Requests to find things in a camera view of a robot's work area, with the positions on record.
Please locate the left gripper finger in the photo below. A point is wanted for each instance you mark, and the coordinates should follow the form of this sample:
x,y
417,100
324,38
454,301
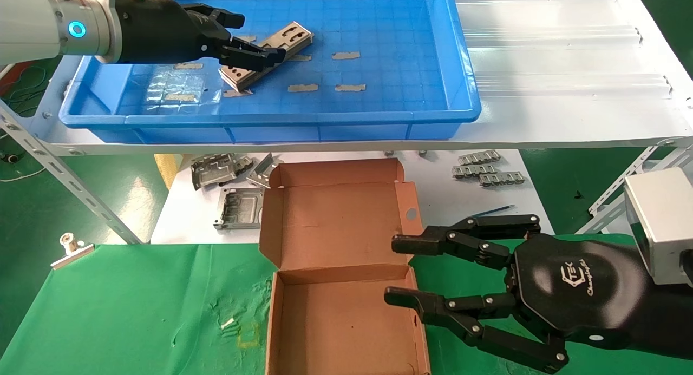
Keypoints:
x,y
252,57
222,19

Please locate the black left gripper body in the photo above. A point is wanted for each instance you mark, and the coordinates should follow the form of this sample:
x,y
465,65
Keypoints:
x,y
157,31

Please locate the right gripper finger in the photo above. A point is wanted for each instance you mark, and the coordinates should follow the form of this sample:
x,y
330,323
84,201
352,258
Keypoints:
x,y
465,313
465,242

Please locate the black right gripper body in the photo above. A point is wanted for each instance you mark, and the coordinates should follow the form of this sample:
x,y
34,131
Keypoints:
x,y
579,288

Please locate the silver metal shield plate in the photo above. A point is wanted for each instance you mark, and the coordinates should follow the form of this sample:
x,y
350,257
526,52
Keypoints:
x,y
292,35

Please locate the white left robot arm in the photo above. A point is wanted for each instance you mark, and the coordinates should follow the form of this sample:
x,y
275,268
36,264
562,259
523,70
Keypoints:
x,y
38,23

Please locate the brown cardboard box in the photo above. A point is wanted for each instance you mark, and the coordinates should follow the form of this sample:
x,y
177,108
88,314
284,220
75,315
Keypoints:
x,y
335,223

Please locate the blue plastic tray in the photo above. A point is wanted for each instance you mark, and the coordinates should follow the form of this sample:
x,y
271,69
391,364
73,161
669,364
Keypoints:
x,y
400,66

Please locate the grey tape piece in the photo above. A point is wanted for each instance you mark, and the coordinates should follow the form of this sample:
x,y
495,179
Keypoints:
x,y
248,38
345,56
302,87
350,87
302,57
180,97
188,66
237,92

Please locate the thin blue stick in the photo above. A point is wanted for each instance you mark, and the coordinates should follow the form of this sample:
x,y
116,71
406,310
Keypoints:
x,y
495,210

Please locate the clear tape patch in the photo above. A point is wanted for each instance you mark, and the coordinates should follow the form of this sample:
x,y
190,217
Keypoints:
x,y
178,84

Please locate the toothed grey metal strip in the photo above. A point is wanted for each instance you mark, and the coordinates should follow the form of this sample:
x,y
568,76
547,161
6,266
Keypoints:
x,y
502,178
475,171
479,157

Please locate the small grey metal part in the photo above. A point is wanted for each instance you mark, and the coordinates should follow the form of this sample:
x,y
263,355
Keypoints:
x,y
244,163

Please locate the angled grey metal part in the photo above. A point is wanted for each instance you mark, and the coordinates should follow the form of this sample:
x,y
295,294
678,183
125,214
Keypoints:
x,y
262,172

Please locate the white metal shelf rack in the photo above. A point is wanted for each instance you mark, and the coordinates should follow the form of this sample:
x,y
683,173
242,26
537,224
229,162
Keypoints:
x,y
541,66

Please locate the silver binder clip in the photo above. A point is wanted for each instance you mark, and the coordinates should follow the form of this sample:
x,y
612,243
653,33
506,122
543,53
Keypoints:
x,y
73,253

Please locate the small white scrap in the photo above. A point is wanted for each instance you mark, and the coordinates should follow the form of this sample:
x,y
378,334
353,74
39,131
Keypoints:
x,y
227,322

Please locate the green table cloth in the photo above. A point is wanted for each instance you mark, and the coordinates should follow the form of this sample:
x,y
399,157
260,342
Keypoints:
x,y
135,304

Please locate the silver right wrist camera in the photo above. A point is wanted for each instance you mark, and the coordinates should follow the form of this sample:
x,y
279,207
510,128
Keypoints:
x,y
658,223

